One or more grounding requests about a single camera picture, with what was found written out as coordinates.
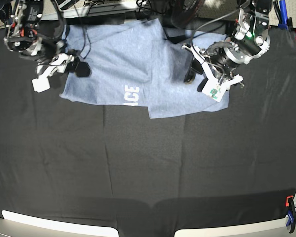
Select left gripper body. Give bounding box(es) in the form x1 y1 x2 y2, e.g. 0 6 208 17
181 41 245 88

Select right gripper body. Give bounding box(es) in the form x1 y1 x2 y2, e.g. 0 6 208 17
36 53 75 77

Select blue-grey t-shirt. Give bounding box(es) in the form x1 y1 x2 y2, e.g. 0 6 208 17
60 19 229 119

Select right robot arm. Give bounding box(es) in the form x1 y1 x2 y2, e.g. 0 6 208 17
3 0 91 93

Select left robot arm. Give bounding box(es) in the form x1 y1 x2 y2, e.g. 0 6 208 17
182 0 272 99

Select blue clamp far right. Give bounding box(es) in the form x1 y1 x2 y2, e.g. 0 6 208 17
273 0 293 31

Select black table cloth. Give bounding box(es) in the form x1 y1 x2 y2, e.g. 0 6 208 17
0 29 296 237

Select orange blue clamp near right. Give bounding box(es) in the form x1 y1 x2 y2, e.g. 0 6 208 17
286 195 296 234

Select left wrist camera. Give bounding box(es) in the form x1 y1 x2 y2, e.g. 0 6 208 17
201 79 228 102

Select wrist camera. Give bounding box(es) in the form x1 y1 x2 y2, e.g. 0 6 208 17
201 79 228 102
32 75 51 93

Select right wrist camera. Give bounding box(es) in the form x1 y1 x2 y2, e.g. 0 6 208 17
32 75 51 93

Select tangled black cables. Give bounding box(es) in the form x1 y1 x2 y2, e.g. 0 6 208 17
135 0 205 18

